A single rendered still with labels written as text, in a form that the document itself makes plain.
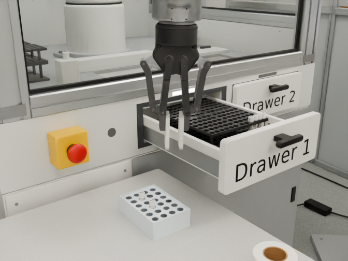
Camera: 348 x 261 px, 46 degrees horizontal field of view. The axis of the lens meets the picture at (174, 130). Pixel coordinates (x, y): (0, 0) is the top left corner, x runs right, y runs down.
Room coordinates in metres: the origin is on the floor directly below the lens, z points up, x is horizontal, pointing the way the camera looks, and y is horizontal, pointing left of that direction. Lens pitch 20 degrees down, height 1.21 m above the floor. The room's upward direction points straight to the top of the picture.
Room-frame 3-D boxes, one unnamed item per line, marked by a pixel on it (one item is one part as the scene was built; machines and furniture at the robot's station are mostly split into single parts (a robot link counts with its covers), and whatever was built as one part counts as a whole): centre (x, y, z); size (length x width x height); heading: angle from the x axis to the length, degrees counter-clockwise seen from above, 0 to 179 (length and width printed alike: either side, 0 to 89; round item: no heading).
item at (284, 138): (0.76, -0.22, 0.91); 0.07 x 0.04 x 0.01; 128
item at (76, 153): (0.76, 0.20, 0.88); 0.04 x 0.03 x 0.04; 128
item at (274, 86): (1.18, -0.30, 0.91); 0.07 x 0.04 x 0.01; 128
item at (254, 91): (1.20, -0.28, 0.87); 0.29 x 0.02 x 0.11; 128
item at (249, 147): (0.78, -0.20, 0.87); 0.29 x 0.02 x 0.11; 128
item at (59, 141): (0.79, 0.22, 0.88); 0.07 x 0.05 x 0.07; 128
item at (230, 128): (0.86, -0.14, 0.90); 0.18 x 0.02 x 0.01; 128
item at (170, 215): (0.70, 0.04, 0.78); 0.12 x 0.08 x 0.04; 36
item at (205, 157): (0.95, -0.08, 0.86); 0.40 x 0.26 x 0.06; 38
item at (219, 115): (0.94, -0.08, 0.87); 0.22 x 0.18 x 0.06; 38
